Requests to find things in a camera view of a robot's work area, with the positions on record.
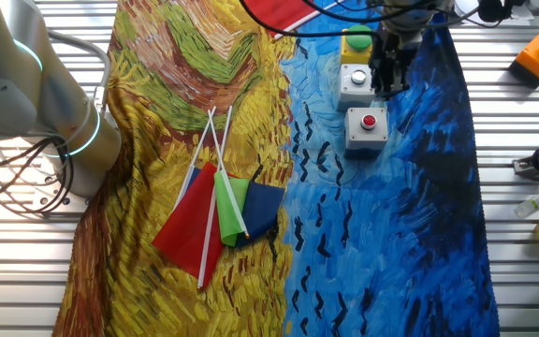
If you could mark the large red flag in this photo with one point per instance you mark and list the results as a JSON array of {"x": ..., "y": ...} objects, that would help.
[{"x": 279, "y": 11}]

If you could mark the painted blue yellow cloth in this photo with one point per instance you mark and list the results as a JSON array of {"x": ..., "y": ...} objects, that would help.
[{"x": 391, "y": 234}]

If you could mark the small green flag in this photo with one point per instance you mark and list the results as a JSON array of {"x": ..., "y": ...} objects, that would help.
[{"x": 227, "y": 206}]

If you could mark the small dark blue flag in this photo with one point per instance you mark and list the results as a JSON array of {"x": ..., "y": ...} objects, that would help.
[{"x": 260, "y": 210}]

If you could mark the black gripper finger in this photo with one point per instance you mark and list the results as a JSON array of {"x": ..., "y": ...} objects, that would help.
[
  {"x": 382, "y": 83},
  {"x": 398, "y": 83}
]

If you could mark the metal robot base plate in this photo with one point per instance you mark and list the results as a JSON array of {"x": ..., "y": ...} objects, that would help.
[{"x": 54, "y": 192}]

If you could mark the small red flag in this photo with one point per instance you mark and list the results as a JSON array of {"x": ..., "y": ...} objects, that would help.
[{"x": 190, "y": 229}]

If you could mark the white paper sheet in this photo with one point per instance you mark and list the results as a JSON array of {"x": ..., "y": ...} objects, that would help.
[{"x": 527, "y": 22}]

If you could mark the yellow box green mushroom button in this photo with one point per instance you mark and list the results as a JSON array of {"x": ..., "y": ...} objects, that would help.
[{"x": 358, "y": 39}]

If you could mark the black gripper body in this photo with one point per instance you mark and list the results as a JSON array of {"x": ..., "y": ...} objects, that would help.
[{"x": 391, "y": 54}]

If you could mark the orange emergency stop box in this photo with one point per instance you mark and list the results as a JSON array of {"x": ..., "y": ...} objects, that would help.
[{"x": 538, "y": 58}]

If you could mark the grey box red button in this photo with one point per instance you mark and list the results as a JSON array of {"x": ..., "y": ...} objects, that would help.
[{"x": 358, "y": 136}]

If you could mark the grey box small green button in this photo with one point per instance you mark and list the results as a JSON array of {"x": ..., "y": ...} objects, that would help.
[{"x": 350, "y": 91}]

